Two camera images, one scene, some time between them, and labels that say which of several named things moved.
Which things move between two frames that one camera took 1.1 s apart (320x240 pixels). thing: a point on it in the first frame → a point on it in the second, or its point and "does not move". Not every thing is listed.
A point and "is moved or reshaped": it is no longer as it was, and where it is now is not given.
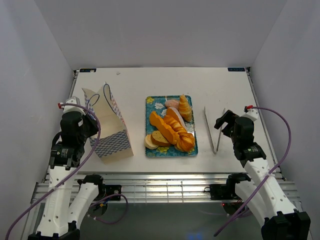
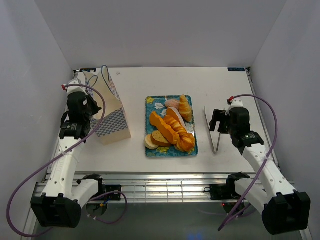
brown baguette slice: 157,139 does not move
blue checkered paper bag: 114,142 is moved or reshaped
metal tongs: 210,131 does not move
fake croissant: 184,108 does not move
